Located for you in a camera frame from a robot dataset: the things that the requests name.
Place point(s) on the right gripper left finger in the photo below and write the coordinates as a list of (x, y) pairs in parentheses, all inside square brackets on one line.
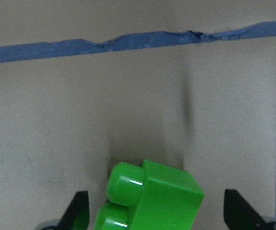
[(76, 216)]

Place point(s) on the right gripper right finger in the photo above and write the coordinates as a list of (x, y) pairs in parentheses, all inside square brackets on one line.
[(238, 214)]

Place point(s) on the green toy block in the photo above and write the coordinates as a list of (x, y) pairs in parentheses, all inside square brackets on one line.
[(151, 196)]

